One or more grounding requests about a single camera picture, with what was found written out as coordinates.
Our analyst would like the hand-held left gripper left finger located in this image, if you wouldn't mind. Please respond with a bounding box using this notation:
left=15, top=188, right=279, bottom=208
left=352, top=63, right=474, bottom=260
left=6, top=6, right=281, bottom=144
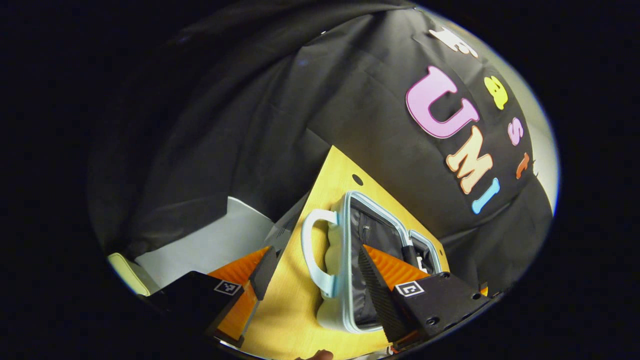
left=140, top=245, right=279, bottom=348

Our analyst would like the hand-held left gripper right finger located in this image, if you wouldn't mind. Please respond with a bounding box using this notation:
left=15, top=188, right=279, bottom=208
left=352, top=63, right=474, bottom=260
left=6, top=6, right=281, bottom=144
left=357, top=244, right=493, bottom=351

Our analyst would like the black backdrop cloth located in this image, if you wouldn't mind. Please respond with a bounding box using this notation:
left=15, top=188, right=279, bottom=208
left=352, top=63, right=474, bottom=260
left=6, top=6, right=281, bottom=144
left=87, top=0, right=553, bottom=296

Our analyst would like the light blue suitcase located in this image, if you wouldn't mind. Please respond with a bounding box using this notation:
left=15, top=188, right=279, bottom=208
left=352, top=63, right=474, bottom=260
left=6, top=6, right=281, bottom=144
left=301, top=190, right=451, bottom=335

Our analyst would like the pale yellow object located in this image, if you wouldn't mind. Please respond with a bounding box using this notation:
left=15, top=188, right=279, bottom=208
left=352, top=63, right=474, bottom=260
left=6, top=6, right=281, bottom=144
left=107, top=252, right=162, bottom=296

